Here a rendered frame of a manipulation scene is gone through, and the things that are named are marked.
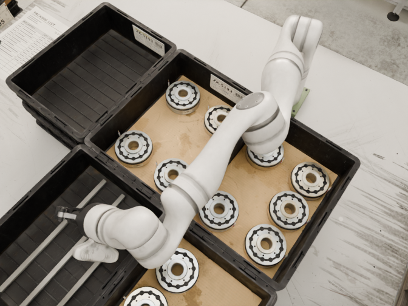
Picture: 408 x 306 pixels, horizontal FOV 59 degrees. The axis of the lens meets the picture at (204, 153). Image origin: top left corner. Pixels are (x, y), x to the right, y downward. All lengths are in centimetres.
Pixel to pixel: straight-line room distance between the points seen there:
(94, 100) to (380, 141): 94
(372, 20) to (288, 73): 201
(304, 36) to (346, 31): 163
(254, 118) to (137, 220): 27
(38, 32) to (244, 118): 106
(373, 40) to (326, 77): 130
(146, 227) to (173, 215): 7
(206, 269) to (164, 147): 35
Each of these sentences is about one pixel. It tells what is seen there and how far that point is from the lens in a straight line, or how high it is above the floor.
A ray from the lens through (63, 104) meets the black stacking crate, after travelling 117.
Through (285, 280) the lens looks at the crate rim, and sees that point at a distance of 85.
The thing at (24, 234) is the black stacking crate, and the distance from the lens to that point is 104.
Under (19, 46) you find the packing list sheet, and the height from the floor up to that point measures 70.
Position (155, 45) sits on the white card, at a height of 89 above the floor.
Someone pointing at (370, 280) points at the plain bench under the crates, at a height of 70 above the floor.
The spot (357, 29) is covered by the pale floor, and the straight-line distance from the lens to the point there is 271.
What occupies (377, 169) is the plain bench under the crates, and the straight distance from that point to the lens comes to 130.
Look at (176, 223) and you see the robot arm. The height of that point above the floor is 115.
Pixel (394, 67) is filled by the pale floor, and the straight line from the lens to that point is 260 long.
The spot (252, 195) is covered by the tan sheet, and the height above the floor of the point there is 83.
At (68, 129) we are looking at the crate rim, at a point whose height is 93.
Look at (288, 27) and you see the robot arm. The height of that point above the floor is 105.
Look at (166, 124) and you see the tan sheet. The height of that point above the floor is 83.
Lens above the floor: 175
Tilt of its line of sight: 64 degrees down
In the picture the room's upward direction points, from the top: 5 degrees clockwise
